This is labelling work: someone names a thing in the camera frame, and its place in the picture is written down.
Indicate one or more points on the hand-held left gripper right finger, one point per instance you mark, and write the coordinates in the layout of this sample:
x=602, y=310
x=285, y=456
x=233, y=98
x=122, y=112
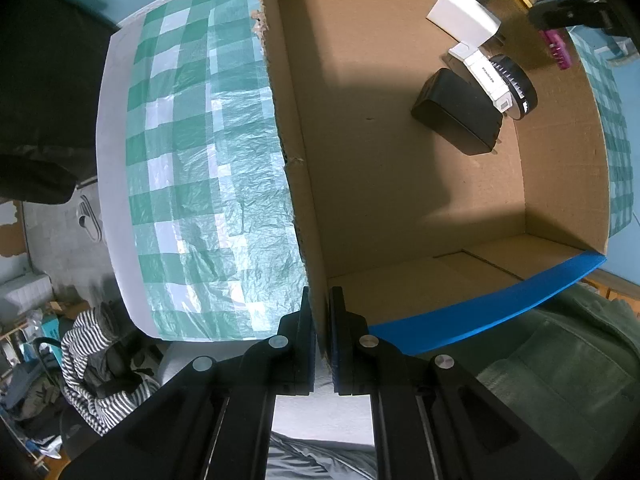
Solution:
x=336, y=360

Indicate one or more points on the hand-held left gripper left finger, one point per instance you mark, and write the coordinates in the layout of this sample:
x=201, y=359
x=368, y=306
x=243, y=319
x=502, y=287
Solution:
x=311, y=360

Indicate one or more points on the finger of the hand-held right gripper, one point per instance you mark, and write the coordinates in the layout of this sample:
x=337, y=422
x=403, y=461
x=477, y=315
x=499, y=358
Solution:
x=560, y=10

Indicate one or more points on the white rectangular charger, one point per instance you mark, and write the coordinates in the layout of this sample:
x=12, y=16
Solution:
x=487, y=77

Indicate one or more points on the cardboard box with blue flaps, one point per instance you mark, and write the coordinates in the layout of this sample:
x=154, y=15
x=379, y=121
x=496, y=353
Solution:
x=400, y=185

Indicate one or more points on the pink comb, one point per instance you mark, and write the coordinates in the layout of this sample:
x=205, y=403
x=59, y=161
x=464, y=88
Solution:
x=557, y=50

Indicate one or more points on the black round ribbed filter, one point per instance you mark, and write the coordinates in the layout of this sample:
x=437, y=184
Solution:
x=522, y=85

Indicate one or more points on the small white box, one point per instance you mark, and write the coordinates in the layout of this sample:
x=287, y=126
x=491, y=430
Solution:
x=462, y=15

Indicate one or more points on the grey cloth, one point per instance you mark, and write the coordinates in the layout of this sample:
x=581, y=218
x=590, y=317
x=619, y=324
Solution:
x=320, y=460

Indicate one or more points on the black rectangular box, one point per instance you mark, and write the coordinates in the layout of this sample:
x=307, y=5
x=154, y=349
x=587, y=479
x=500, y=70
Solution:
x=455, y=110

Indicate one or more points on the person's green jacket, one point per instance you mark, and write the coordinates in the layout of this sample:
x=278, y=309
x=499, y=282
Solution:
x=550, y=360

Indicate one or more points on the green checked tablecloth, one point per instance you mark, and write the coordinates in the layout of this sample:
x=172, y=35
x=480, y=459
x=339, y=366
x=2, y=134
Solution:
x=200, y=160

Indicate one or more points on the black and white striped cloth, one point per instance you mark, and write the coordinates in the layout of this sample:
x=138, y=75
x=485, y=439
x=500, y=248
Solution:
x=80, y=360

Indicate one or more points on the teal box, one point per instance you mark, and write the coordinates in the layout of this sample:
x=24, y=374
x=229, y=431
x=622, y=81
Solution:
x=50, y=332

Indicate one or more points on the white slipper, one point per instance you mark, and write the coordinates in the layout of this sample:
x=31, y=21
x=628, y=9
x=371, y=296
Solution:
x=89, y=220

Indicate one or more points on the white plastic container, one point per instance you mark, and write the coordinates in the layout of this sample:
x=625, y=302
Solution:
x=25, y=295

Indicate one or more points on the brown cardboard piece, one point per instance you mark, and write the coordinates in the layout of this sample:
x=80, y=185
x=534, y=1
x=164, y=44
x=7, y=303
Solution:
x=12, y=232

